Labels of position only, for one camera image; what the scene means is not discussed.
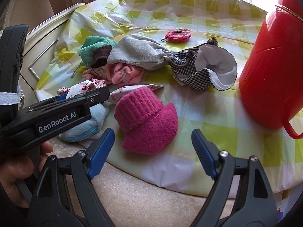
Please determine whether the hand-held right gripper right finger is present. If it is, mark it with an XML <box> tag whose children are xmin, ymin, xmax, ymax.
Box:
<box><xmin>191</xmin><ymin>129</ymin><xmax>278</xmax><ymax>227</ymax></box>

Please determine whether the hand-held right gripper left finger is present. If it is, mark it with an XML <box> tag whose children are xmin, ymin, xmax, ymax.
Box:
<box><xmin>28</xmin><ymin>128</ymin><xmax>119</xmax><ymax>227</ymax></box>

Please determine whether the light blue zip pouch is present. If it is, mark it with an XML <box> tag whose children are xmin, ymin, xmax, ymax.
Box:
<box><xmin>59</xmin><ymin>104</ymin><xmax>110</xmax><ymax>142</ymax></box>

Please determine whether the white pink floral cloth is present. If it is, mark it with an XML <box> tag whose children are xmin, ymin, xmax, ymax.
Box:
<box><xmin>57</xmin><ymin>79</ymin><xmax>165</xmax><ymax>104</ymax></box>

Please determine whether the brown fuzzy cloth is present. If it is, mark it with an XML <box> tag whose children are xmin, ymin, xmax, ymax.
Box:
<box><xmin>91</xmin><ymin>44</ymin><xmax>114</xmax><ymax>68</ymax></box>

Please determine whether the teal knitted cloth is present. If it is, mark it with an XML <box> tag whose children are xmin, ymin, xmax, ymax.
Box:
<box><xmin>72</xmin><ymin>35</ymin><xmax>117</xmax><ymax>77</ymax></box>

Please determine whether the magenta knit hat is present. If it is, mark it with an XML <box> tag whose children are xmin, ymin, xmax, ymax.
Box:
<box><xmin>114</xmin><ymin>87</ymin><xmax>179</xmax><ymax>154</ymax></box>

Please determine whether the grey fabric drawstring pouch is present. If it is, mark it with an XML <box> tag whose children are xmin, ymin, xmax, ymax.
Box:
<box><xmin>107</xmin><ymin>34</ymin><xmax>176</xmax><ymax>71</ymax></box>

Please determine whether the black white checked pouch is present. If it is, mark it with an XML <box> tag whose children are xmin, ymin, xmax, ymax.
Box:
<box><xmin>169</xmin><ymin>37</ymin><xmax>238</xmax><ymax>92</ymax></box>

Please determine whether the pink coin purse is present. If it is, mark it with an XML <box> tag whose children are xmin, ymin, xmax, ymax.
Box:
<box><xmin>162</xmin><ymin>28</ymin><xmax>192</xmax><ymax>43</ymax></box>

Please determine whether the person's left hand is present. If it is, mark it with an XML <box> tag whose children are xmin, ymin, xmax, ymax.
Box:
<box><xmin>0</xmin><ymin>139</ymin><xmax>54</xmax><ymax>208</ymax></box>

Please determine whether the cream carved dresser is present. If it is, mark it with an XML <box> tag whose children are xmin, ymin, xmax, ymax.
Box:
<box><xmin>18</xmin><ymin>3</ymin><xmax>86</xmax><ymax>109</ymax></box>

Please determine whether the beige velvet cushion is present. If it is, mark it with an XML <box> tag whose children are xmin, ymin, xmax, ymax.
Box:
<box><xmin>47</xmin><ymin>135</ymin><xmax>237</xmax><ymax>227</ymax></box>

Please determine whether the red thermos jug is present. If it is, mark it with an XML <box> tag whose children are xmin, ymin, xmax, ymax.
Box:
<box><xmin>239</xmin><ymin>0</ymin><xmax>303</xmax><ymax>139</ymax></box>

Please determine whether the yellow checked plastic tablecloth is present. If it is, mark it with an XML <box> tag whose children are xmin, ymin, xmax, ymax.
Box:
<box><xmin>34</xmin><ymin>0</ymin><xmax>303</xmax><ymax>198</ymax></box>

